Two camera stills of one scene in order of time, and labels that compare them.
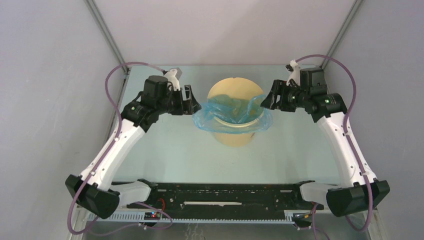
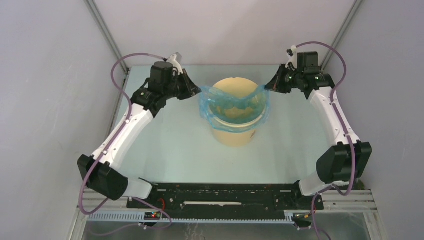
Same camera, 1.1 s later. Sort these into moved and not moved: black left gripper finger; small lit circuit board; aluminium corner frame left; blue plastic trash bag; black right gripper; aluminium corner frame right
Moved: blue plastic trash bag; black left gripper finger; black right gripper
Not moved: aluminium corner frame left; small lit circuit board; aluminium corner frame right
